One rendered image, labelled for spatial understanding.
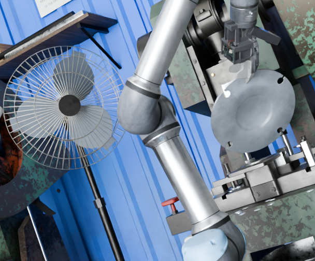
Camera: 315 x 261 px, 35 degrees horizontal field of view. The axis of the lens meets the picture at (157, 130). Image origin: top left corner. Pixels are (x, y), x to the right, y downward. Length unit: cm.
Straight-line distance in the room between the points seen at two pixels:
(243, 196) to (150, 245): 173
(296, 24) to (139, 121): 57
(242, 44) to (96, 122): 111
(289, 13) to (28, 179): 173
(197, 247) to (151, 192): 219
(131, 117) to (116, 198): 229
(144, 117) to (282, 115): 55
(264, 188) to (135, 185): 178
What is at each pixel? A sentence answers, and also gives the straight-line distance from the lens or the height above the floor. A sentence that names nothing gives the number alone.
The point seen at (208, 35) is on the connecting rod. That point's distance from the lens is 193.
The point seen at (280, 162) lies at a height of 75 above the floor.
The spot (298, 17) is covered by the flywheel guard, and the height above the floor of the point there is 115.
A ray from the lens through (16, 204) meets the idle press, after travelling 264.
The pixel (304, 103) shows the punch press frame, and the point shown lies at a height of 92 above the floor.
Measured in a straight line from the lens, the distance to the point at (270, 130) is 164.
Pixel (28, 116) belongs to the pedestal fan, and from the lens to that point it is 234.
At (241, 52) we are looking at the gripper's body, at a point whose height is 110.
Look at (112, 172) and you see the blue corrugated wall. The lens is 350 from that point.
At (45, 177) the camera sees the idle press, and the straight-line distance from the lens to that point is 285.
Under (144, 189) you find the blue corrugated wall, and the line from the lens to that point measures 340.
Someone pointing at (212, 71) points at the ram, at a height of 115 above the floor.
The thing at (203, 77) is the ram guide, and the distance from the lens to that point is 186.
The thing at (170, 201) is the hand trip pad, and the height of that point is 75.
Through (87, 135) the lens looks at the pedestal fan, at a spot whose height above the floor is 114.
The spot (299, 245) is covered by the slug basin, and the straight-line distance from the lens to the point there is 215.
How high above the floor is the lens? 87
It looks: 5 degrees up
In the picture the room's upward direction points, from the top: 20 degrees counter-clockwise
